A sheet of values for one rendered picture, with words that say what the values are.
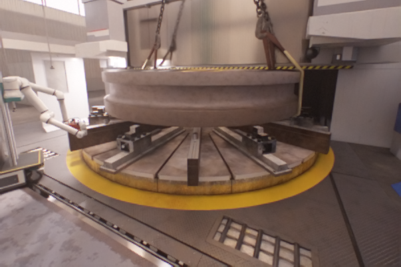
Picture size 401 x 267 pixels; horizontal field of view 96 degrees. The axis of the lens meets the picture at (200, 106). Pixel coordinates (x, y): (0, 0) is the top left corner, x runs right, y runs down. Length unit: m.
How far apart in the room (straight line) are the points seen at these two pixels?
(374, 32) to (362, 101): 2.37
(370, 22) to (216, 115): 2.55
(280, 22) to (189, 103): 3.57
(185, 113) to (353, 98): 4.18
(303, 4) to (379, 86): 2.57
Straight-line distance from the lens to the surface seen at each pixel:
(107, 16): 6.71
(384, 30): 3.75
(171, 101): 3.06
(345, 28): 3.66
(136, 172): 2.97
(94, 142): 4.15
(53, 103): 7.05
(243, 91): 3.14
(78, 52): 7.08
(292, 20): 5.60
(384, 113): 5.90
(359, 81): 5.67
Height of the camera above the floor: 1.73
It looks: 11 degrees down
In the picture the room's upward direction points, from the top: straight up
